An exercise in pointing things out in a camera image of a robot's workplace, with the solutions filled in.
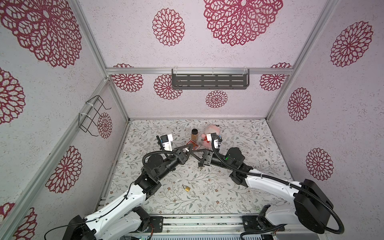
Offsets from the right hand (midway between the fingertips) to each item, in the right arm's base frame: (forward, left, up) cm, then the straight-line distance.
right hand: (191, 151), depth 66 cm
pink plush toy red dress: (+35, -11, -24) cm, 44 cm away
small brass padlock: (-5, +3, -30) cm, 31 cm away
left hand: (+3, -1, -1) cm, 3 cm away
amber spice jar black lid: (+28, 0, -22) cm, 36 cm away
